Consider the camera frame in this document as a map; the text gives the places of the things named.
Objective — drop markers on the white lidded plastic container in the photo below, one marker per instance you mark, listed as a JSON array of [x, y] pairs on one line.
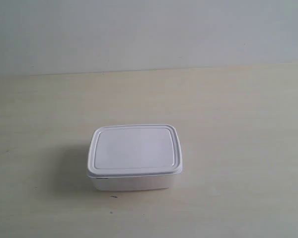
[[134, 157]]

